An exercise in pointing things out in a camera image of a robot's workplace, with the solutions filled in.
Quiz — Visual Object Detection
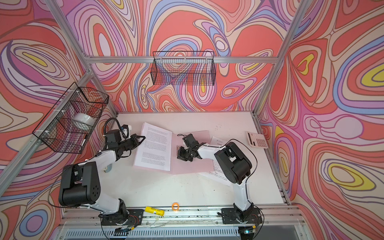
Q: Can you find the black wire basket left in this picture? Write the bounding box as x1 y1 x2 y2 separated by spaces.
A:
33 83 109 154

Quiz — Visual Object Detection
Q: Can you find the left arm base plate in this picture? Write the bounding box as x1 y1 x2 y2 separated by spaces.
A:
99 209 144 227

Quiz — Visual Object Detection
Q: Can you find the printed paper sheet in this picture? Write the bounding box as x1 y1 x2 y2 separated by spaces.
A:
199 137 232 187
134 123 173 172

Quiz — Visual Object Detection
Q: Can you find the black wire basket back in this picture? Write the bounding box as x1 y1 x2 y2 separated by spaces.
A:
151 51 216 86

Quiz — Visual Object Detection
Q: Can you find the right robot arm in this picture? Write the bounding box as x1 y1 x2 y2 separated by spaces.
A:
177 134 254 223

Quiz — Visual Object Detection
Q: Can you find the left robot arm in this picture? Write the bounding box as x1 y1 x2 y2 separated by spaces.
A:
59 130 146 225

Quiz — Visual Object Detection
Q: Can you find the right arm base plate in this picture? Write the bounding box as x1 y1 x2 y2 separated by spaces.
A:
217 207 263 226

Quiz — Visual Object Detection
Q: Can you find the black wire basket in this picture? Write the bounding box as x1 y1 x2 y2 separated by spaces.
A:
33 83 109 154
151 51 216 86

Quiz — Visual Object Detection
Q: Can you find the pink calculator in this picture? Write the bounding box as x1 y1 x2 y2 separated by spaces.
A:
246 132 269 149

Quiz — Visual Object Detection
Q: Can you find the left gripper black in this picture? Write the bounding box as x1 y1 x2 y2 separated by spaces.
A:
117 134 145 153

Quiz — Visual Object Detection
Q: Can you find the yellow glue stick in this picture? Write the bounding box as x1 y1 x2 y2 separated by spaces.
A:
145 206 165 217

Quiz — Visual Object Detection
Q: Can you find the white tape roll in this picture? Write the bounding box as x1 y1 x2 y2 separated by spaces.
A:
72 113 96 128

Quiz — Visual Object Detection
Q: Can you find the grey blue stapler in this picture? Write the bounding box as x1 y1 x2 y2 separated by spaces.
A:
104 164 113 173

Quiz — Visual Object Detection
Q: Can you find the pink folder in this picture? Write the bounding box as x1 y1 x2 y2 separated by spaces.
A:
134 134 214 175

